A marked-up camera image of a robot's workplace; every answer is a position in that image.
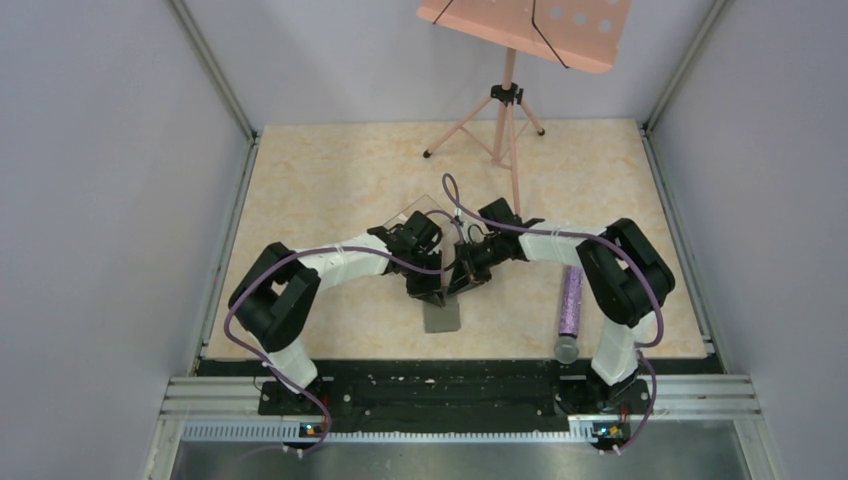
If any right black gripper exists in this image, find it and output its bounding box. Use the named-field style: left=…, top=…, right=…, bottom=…
left=447, top=234, right=506, bottom=298

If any clear plastic card box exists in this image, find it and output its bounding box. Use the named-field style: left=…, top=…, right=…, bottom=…
left=383, top=194, right=467, bottom=248

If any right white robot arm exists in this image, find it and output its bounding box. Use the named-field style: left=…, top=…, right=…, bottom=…
left=446, top=198, right=676, bottom=412

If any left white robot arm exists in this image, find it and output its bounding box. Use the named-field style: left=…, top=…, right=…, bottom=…
left=224, top=211, right=444, bottom=414

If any purple glitter microphone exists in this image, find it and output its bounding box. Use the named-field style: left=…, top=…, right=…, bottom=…
left=554, top=265, right=583, bottom=365

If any pink music stand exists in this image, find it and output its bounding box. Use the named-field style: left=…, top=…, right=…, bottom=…
left=416, top=0, right=634, bottom=229

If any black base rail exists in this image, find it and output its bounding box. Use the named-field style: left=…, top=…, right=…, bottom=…
left=196, top=360, right=719, bottom=440

